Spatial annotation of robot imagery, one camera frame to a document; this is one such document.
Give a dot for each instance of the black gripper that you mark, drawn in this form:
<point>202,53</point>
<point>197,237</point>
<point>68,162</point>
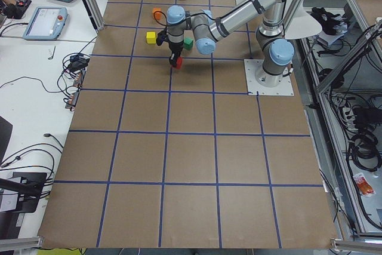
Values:
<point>175,48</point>

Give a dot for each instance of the red block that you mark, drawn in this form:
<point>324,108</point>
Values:
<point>177,63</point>

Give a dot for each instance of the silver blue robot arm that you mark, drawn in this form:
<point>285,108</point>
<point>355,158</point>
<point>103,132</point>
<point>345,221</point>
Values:
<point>207,31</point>

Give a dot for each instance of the green block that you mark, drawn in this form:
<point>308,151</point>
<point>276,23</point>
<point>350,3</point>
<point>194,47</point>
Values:
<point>188,43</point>

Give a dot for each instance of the yellow block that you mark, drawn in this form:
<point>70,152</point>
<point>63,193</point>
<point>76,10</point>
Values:
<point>151,37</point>

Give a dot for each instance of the orange block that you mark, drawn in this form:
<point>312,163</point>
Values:
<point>157,13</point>

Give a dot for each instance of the allen key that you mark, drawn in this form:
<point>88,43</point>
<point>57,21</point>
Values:
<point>52,52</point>

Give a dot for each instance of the lower teach pendant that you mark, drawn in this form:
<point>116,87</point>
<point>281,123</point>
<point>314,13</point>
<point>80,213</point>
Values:
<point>46,24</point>

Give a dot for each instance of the black monitor stand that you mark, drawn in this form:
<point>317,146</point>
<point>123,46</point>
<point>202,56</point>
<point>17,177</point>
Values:
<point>22,191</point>

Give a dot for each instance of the orange snack packet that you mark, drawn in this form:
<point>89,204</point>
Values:
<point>362,184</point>

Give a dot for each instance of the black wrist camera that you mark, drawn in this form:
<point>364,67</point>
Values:
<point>161,37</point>

